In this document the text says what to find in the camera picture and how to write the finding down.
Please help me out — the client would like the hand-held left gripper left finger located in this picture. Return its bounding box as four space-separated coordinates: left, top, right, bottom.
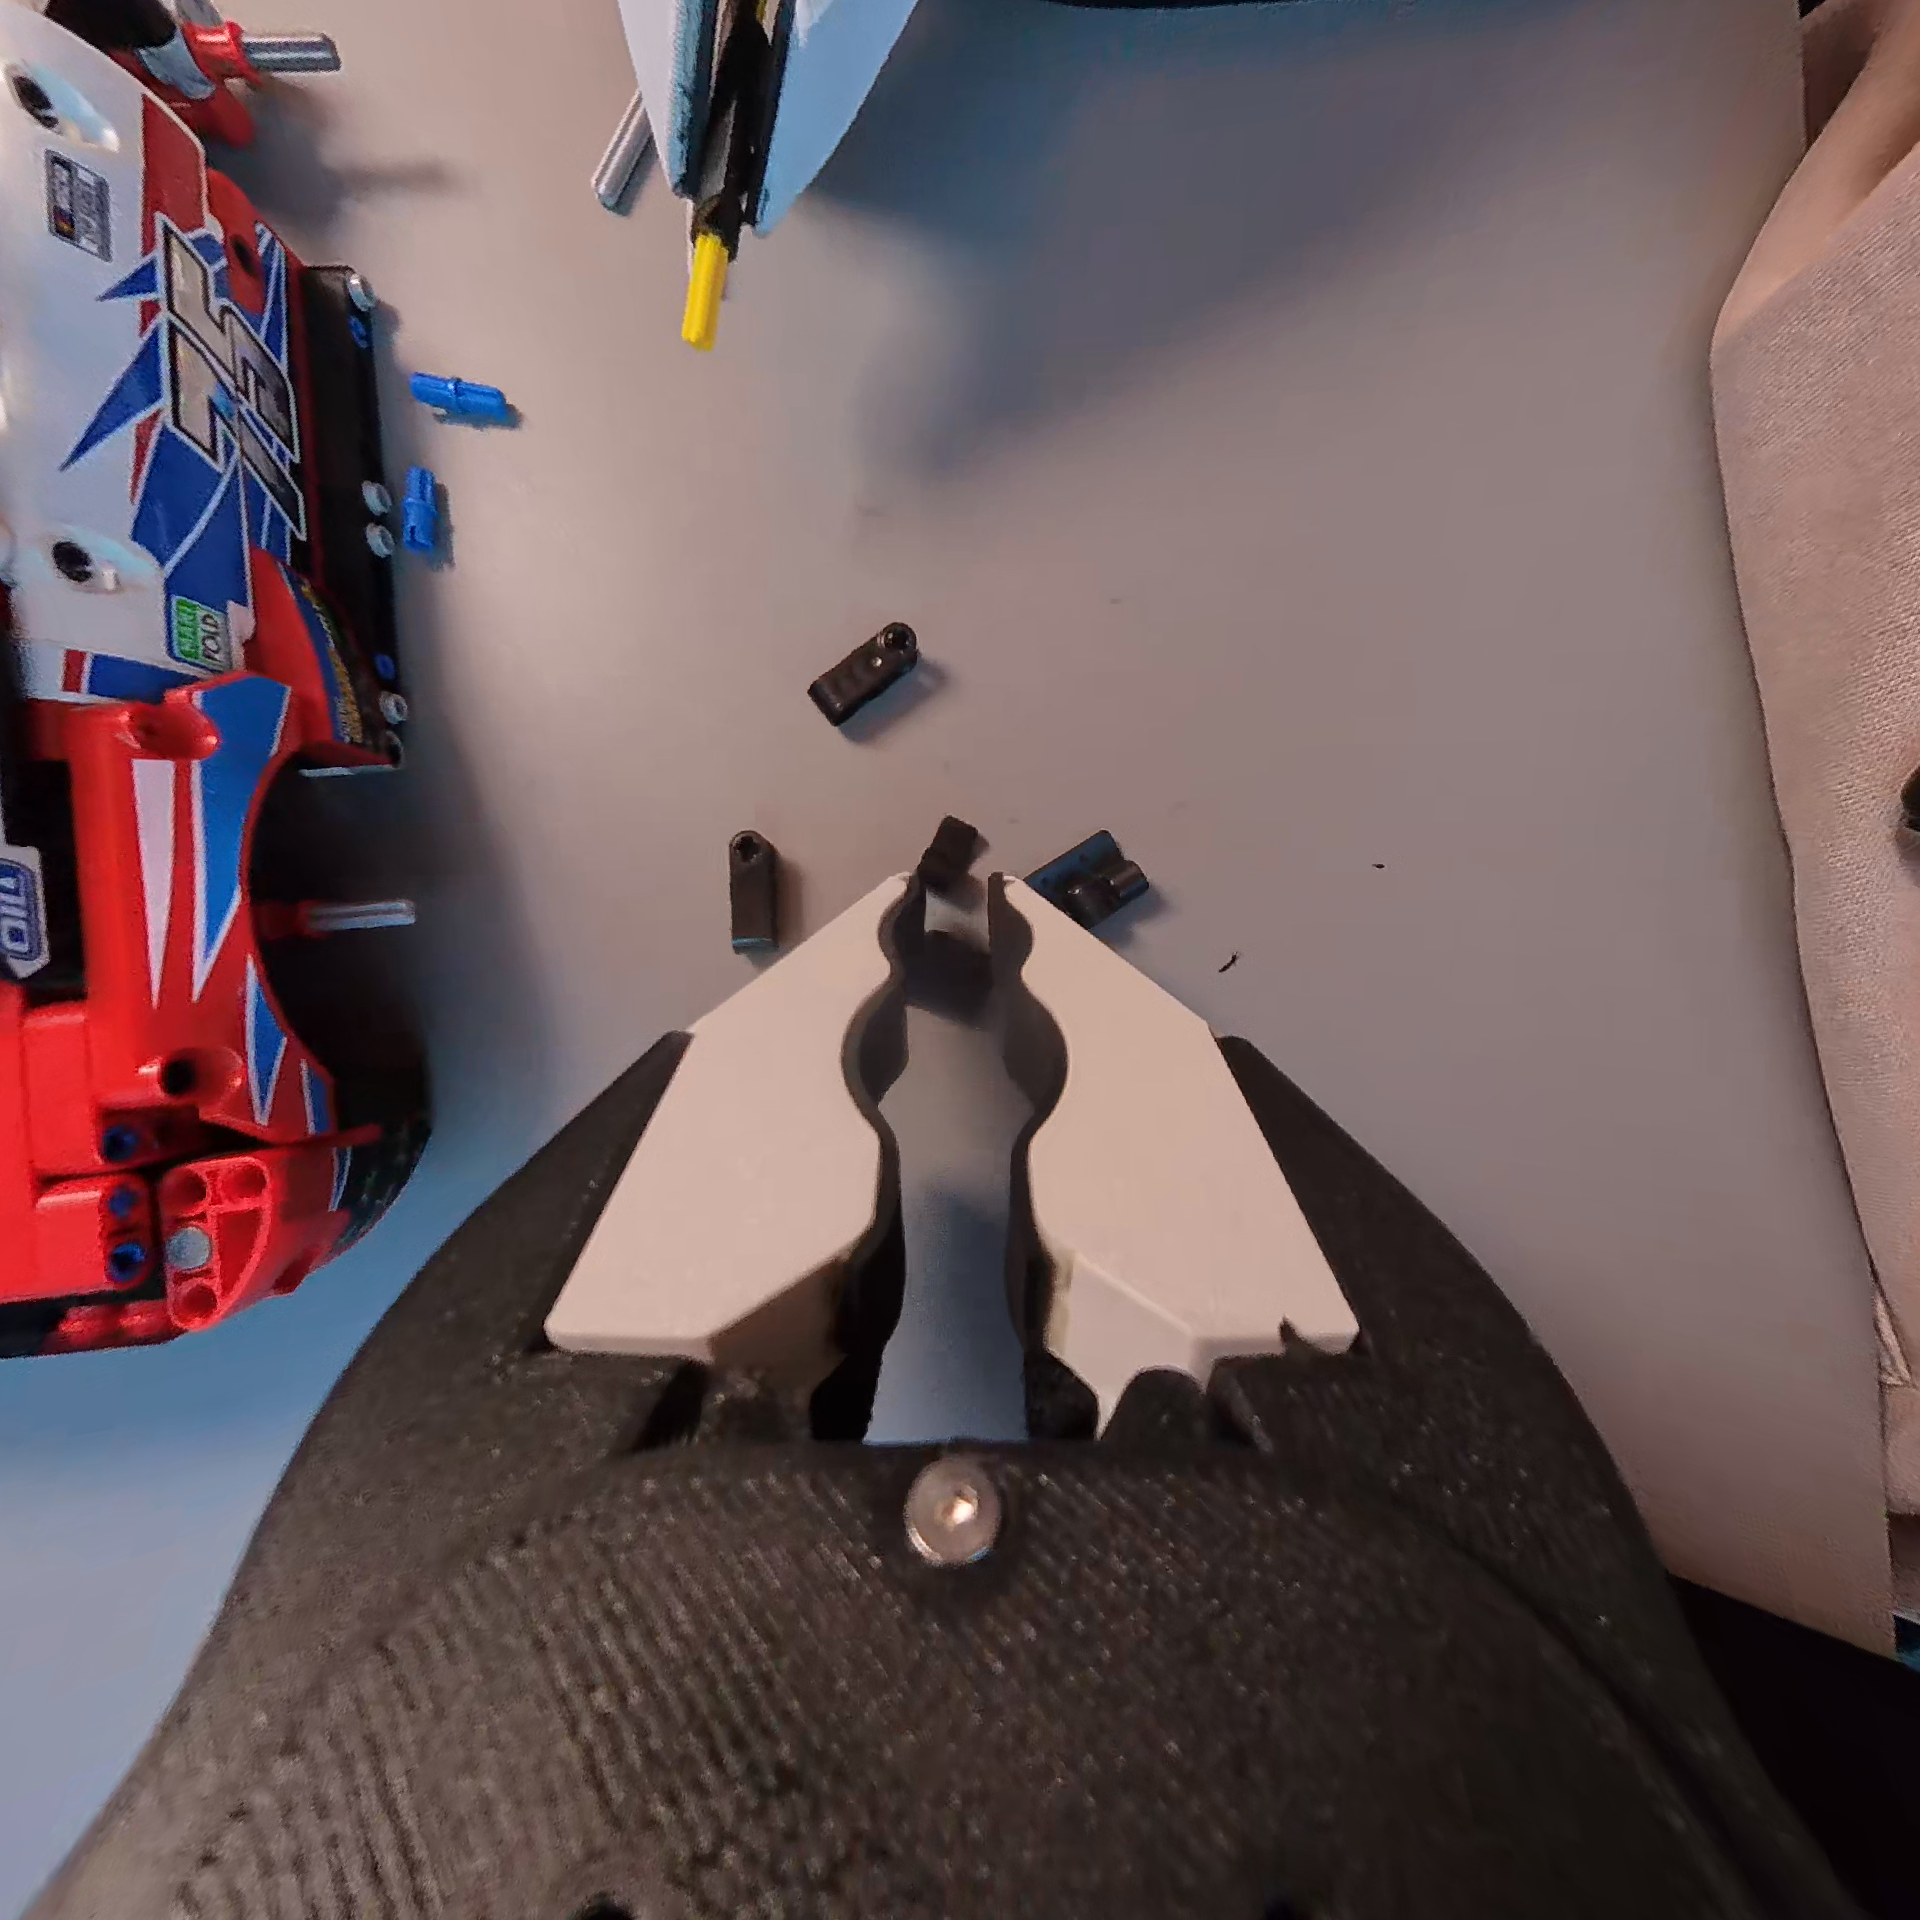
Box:
544 874 925 1404

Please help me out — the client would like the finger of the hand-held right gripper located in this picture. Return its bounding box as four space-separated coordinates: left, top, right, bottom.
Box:
747 0 919 237
618 0 740 205

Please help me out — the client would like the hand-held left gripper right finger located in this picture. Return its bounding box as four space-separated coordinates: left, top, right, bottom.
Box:
988 874 1360 1438

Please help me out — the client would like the yellow and black lego axle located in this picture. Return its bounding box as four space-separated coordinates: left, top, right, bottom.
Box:
592 0 793 352

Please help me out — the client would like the small black lego connector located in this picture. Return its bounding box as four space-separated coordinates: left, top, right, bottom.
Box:
914 816 997 1021

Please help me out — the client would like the wide black lego connector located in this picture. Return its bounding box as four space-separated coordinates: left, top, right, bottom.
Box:
1024 829 1155 930

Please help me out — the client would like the black lego beam with holes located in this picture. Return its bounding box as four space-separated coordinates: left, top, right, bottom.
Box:
809 620 919 730

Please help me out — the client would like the red white blue lego car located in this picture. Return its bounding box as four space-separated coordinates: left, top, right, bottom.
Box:
0 0 437 1358

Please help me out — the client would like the beige cloth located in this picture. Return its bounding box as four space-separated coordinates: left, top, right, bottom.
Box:
1712 0 1920 1660

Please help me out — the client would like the dark cloth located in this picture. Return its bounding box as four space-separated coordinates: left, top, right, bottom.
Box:
1657 1567 1920 1920

